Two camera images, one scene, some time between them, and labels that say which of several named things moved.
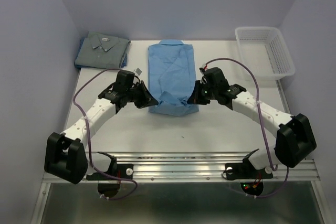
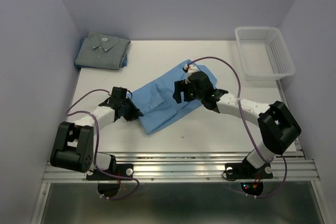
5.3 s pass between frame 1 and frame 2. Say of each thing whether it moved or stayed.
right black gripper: moved
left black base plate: stayed
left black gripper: moved
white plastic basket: stayed
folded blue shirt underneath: stayed
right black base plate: stayed
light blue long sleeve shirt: moved
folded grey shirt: stayed
